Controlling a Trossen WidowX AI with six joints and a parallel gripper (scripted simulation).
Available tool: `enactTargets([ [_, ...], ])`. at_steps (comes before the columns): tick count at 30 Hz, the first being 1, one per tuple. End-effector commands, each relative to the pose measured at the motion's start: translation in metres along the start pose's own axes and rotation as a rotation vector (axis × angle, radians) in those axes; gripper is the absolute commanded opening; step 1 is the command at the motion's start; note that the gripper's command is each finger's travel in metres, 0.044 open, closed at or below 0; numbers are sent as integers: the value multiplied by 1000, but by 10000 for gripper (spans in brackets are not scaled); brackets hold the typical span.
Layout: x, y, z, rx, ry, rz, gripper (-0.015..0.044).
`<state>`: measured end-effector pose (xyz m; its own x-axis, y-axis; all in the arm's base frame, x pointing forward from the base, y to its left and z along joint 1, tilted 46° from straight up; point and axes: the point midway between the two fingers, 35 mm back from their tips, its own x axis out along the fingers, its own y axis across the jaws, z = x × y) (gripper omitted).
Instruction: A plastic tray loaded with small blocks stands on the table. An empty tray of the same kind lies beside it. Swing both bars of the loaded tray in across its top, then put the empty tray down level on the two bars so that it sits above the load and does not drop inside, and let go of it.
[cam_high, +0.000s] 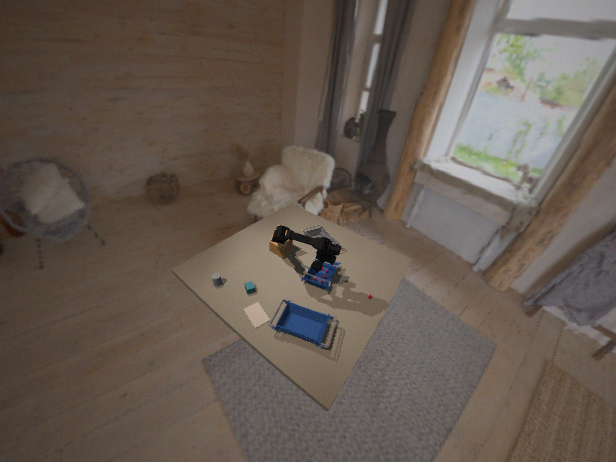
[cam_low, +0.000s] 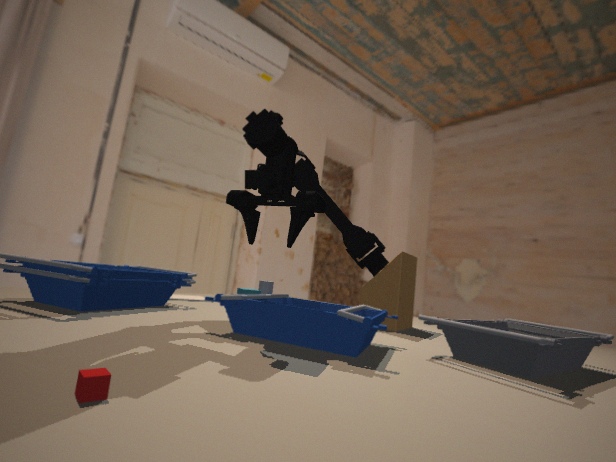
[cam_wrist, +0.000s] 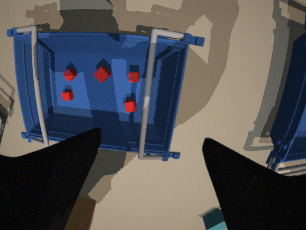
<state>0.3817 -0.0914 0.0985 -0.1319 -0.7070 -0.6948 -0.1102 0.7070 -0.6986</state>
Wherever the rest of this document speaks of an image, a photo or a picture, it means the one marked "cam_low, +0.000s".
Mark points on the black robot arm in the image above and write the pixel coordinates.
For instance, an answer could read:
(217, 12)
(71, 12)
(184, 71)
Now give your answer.
(265, 133)

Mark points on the small red block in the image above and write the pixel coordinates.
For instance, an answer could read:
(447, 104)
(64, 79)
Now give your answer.
(92, 385)

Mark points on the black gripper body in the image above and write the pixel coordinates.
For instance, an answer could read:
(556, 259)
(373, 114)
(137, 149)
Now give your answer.
(307, 199)

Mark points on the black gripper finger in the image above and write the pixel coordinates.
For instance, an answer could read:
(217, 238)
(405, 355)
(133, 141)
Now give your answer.
(251, 220)
(299, 217)

